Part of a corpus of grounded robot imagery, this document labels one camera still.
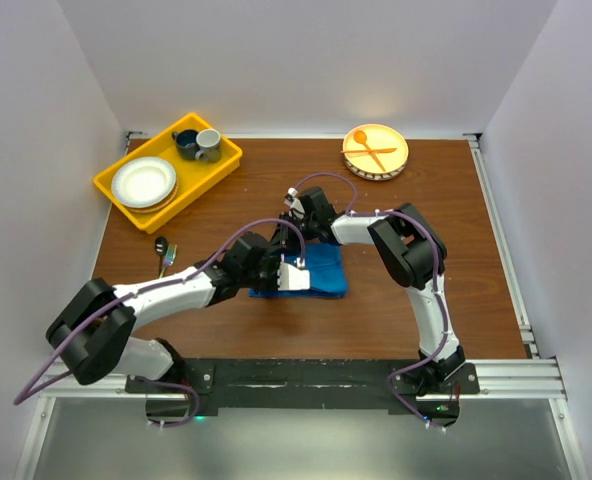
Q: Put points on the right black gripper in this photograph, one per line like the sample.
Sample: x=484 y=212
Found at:
x=284 y=239

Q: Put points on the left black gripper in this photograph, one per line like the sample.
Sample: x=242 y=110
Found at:
x=274 y=263

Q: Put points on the blue cloth napkin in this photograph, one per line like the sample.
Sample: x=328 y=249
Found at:
x=327 y=276

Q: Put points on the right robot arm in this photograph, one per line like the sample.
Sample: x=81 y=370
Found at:
x=412 y=254

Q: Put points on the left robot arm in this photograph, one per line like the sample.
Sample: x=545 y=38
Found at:
x=93 y=335

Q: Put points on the iridescent metal fork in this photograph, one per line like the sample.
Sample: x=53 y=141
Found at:
x=168 y=259

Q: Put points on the yellow plastic plate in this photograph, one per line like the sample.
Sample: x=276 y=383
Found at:
x=379 y=136

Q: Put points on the yellow plastic tray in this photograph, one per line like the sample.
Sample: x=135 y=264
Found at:
x=194 y=178

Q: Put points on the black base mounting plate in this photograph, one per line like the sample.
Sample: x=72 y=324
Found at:
x=326 y=384

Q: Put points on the grey mug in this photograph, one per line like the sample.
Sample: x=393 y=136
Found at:
x=208 y=146

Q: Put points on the orange plastic spoon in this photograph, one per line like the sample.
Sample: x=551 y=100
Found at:
x=360 y=137

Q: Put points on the orange plastic knife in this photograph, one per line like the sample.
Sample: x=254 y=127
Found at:
x=370 y=150

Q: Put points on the dark blue mug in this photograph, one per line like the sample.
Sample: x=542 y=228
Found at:
x=186 y=143

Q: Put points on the white paper plate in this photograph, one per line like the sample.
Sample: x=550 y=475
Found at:
x=143 y=182

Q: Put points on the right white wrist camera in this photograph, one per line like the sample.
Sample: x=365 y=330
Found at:
x=293 y=203

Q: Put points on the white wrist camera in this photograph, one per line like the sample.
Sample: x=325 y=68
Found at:
x=292 y=278
x=293 y=203

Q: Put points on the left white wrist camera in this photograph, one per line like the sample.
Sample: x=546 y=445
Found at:
x=292 y=278

